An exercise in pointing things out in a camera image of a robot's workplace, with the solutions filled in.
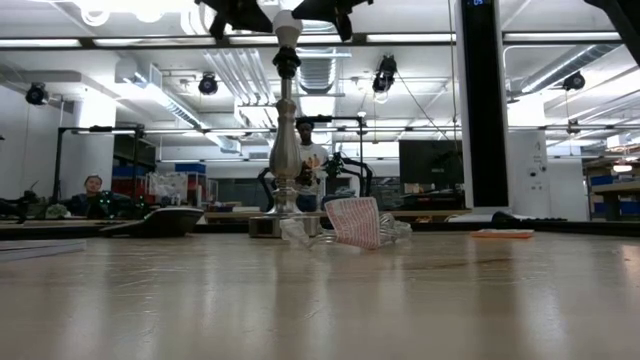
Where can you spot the landscape cover notebook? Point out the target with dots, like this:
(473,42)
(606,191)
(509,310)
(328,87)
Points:
(40,249)

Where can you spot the small patterned flat packet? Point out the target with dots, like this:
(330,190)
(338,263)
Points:
(501,233)

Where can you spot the silver table lamp base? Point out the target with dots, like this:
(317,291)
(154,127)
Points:
(285,150)

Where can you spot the black aluminium table frame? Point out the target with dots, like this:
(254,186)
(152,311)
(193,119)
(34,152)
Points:
(590,227)

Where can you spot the black overhead frame bar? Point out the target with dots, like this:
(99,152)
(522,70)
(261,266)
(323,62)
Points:
(160,42)

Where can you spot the white black tower fan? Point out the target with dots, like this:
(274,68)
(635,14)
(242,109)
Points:
(482,100)

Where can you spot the black monitor screen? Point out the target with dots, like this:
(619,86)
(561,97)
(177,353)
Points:
(430,160)

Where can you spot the black ceiling-hung camera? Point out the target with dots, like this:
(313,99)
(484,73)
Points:
(574,81)
(36,94)
(385,72)
(208,84)

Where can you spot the background black robot arm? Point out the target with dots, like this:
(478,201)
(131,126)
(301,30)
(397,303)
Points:
(265,187)
(357,167)

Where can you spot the person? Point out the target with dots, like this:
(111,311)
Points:
(312,155)
(92,197)

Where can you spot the white lightbulb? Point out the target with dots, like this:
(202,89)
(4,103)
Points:
(287,25)

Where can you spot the black background station frame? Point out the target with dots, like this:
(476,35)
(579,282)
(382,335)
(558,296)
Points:
(59,160)

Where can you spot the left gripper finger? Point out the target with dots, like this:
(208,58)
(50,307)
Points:
(240,5)
(240,21)

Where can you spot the grey desk calculator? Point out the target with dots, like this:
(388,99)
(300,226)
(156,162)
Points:
(160,220)

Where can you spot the light wood table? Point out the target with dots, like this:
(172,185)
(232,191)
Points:
(425,214)

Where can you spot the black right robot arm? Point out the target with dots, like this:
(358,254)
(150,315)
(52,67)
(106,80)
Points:
(622,25)

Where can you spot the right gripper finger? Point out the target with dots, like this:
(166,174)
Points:
(346,27)
(330,3)

